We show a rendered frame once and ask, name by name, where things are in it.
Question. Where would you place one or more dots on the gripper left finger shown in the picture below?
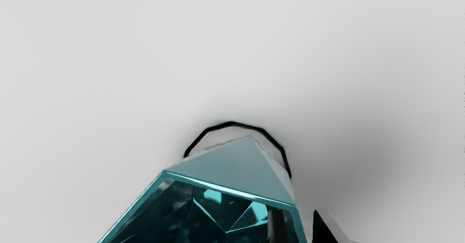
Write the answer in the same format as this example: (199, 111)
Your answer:
(278, 228)

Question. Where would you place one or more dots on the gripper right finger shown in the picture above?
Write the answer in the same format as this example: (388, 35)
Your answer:
(324, 232)

